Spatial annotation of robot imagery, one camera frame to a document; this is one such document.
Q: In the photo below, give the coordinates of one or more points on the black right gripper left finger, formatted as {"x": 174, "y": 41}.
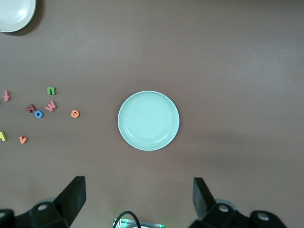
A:
{"x": 71, "y": 197}

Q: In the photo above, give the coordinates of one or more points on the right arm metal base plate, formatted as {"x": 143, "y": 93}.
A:
{"x": 152, "y": 225}

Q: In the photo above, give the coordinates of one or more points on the pink letter f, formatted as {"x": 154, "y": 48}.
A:
{"x": 7, "y": 96}

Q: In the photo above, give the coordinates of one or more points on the pink letter W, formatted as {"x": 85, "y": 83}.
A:
{"x": 50, "y": 106}

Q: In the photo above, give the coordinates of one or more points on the green plate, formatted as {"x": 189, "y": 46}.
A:
{"x": 148, "y": 120}

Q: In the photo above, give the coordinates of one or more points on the orange letter v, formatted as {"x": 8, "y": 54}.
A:
{"x": 23, "y": 140}

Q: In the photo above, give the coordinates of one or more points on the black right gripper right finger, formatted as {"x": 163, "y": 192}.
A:
{"x": 202, "y": 199}

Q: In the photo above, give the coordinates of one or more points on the beige plate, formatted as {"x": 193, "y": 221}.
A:
{"x": 14, "y": 12}

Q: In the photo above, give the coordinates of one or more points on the dark red letter N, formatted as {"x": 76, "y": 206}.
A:
{"x": 31, "y": 108}

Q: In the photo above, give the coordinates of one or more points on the green letter U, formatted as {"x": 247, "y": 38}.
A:
{"x": 48, "y": 91}

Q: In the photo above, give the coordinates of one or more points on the brown table cover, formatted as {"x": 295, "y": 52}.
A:
{"x": 213, "y": 59}

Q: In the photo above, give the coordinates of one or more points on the yellow letter k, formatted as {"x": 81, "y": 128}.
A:
{"x": 2, "y": 136}

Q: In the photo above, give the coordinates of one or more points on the blue letter O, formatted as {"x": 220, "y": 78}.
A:
{"x": 36, "y": 114}

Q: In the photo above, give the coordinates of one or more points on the orange letter G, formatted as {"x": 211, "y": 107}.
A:
{"x": 75, "y": 114}

